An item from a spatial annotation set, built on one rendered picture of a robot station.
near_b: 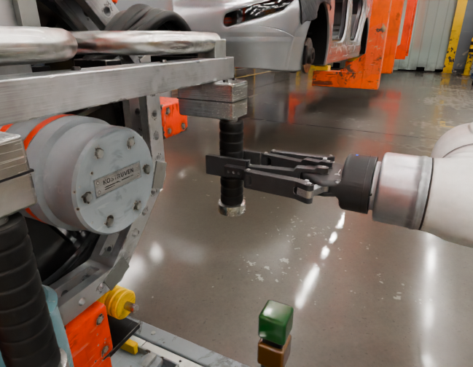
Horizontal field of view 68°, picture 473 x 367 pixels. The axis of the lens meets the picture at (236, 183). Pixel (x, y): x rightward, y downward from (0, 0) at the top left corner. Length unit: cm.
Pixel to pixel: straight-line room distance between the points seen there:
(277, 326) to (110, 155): 30
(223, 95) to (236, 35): 250
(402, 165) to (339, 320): 111
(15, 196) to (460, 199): 40
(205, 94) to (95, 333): 45
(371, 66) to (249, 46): 146
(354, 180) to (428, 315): 124
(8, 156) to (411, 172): 38
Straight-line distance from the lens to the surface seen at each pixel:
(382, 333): 150
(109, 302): 76
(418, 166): 45
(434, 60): 1332
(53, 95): 31
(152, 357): 112
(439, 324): 163
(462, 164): 45
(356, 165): 45
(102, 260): 71
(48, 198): 42
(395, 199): 44
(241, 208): 55
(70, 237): 75
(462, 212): 44
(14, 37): 30
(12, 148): 26
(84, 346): 70
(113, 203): 43
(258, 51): 299
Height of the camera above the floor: 101
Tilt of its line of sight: 23 degrees down
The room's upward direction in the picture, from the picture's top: straight up
